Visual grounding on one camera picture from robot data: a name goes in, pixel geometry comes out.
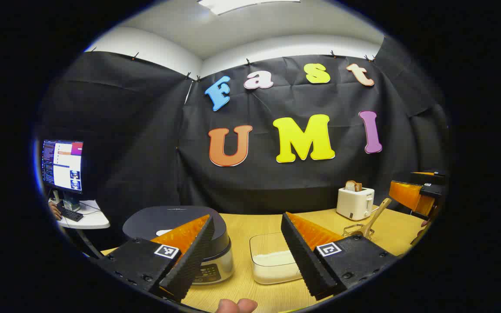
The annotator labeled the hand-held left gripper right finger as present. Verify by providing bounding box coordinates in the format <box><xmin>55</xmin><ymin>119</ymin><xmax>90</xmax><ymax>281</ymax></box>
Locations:
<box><xmin>281</xmin><ymin>212</ymin><xmax>398</xmax><ymax>301</ymax></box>

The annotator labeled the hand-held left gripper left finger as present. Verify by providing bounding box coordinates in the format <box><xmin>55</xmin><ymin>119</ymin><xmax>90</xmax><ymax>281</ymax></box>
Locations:
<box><xmin>98</xmin><ymin>214</ymin><xmax>215</xmax><ymax>303</ymax></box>

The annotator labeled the wooden spoon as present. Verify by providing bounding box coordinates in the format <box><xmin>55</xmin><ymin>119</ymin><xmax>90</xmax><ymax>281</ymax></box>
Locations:
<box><xmin>361</xmin><ymin>198</ymin><xmax>392</xmax><ymax>239</ymax></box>

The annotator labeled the clear plastic rice box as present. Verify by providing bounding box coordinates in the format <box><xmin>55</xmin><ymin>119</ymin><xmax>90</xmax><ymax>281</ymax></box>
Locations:
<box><xmin>250</xmin><ymin>233</ymin><xmax>303</xmax><ymax>285</ymax></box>

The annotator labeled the black and silver rice cooker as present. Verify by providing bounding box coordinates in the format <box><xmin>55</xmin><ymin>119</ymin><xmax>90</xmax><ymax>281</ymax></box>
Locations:
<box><xmin>122</xmin><ymin>206</ymin><xmax>234</xmax><ymax>285</ymax></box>

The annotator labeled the wire chopstick holder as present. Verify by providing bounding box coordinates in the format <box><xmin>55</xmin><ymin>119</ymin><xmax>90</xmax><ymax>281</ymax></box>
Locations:
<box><xmin>343</xmin><ymin>223</ymin><xmax>375</xmax><ymax>240</ymax></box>

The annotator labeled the white toaster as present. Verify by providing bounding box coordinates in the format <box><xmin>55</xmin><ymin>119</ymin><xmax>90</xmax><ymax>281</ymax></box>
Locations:
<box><xmin>337</xmin><ymin>187</ymin><xmax>375</xmax><ymax>221</ymax></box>

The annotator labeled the white side table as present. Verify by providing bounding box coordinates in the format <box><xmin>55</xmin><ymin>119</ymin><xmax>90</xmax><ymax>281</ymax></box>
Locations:
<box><xmin>50</xmin><ymin>199</ymin><xmax>111</xmax><ymax>259</ymax></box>

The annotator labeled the black keyboard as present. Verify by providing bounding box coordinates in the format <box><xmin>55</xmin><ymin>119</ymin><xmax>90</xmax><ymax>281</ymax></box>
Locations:
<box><xmin>57</xmin><ymin>204</ymin><xmax>84</xmax><ymax>222</ymax></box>

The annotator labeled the computer monitor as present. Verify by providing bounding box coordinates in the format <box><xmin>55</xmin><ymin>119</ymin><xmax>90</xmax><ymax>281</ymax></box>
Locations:
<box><xmin>42</xmin><ymin>139</ymin><xmax>84</xmax><ymax>194</ymax></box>

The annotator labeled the ceiling light panel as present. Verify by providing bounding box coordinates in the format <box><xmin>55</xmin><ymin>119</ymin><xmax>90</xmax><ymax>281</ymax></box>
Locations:
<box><xmin>198</xmin><ymin>0</ymin><xmax>301</xmax><ymax>16</ymax></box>

